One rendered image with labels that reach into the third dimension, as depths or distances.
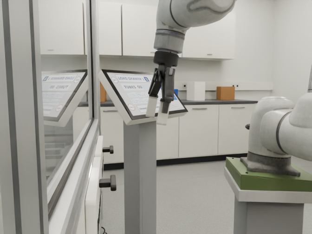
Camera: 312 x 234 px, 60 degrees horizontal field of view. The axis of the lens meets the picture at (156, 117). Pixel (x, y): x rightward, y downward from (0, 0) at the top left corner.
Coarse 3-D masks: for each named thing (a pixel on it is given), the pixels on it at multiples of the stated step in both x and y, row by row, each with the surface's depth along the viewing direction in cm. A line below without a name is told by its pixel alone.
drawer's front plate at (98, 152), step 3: (99, 138) 97; (102, 138) 97; (99, 141) 92; (102, 141) 92; (99, 144) 87; (102, 144) 90; (96, 147) 83; (99, 147) 83; (102, 147) 90; (96, 150) 78; (99, 150) 78; (96, 153) 75; (99, 153) 75; (102, 153) 88; (96, 156) 75; (99, 156) 75; (102, 156) 87; (102, 159) 87; (102, 162) 86; (102, 165) 85
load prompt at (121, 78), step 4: (116, 76) 137; (120, 76) 140; (124, 76) 142; (128, 76) 145; (132, 76) 148; (136, 76) 151; (140, 76) 153; (144, 76) 156; (148, 76) 159; (120, 80) 137; (124, 80) 140; (128, 80) 142; (132, 80) 145; (136, 80) 148; (140, 80) 150; (144, 80) 153; (148, 80) 156
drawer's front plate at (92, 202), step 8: (96, 160) 68; (96, 168) 61; (96, 176) 56; (88, 184) 52; (96, 184) 51; (88, 192) 47; (96, 192) 48; (88, 200) 44; (96, 200) 46; (88, 208) 44; (96, 208) 45; (88, 216) 44; (96, 216) 45; (88, 224) 44; (96, 224) 44; (88, 232) 44; (96, 232) 45
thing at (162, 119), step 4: (160, 104) 78; (160, 108) 78; (160, 112) 78; (168, 112) 79; (160, 116) 78; (164, 116) 78; (160, 120) 78; (164, 120) 79; (160, 124) 79; (164, 124) 79
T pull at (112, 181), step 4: (112, 176) 61; (100, 180) 58; (104, 180) 58; (108, 180) 58; (112, 180) 58; (100, 184) 57; (104, 184) 57; (108, 184) 57; (112, 184) 56; (112, 188) 55; (116, 188) 55
